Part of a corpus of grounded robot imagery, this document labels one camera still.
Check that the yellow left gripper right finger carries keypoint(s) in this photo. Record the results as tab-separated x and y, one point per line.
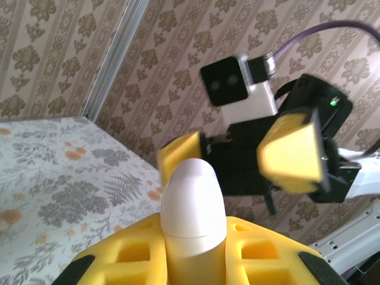
267	255

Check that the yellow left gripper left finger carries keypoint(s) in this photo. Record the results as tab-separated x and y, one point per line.
130	255

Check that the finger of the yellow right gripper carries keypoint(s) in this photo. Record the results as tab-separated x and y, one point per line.
181	148
291	154

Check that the white earbuds charging case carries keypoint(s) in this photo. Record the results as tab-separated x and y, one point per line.
193	202

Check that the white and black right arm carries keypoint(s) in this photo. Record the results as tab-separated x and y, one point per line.
365	175

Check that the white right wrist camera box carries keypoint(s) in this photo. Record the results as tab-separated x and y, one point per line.
228	83

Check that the aluminium frame post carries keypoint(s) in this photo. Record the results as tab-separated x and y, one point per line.
117	59

